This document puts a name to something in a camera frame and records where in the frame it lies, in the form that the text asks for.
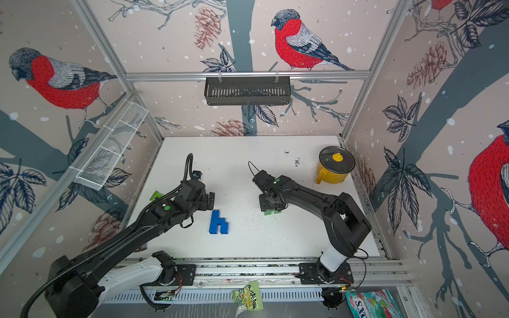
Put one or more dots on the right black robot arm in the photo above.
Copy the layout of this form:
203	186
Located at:
346	225

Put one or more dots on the long green lego brick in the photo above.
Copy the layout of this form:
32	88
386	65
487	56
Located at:
271	212

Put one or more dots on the green snack packet on table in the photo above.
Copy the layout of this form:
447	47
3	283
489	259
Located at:
155	196

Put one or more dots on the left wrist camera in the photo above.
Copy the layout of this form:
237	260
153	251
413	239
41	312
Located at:
196	175

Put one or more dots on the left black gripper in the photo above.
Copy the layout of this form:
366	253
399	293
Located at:
206	205

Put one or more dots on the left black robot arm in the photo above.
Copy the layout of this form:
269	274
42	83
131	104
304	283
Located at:
75	287

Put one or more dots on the long blue lego brick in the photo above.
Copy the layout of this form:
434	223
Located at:
218	224

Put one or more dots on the yellow pot with glass lid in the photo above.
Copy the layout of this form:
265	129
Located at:
335	164

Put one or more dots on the white wire mesh basket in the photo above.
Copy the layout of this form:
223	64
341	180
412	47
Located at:
100	166

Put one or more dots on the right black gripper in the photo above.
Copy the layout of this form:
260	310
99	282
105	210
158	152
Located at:
263	205

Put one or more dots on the colourful wipes pack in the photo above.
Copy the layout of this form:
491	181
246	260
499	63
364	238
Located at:
373	304

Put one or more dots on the green snack bag front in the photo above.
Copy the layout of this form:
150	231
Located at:
248	298

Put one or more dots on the black wire shelf basket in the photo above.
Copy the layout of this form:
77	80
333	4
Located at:
266	90

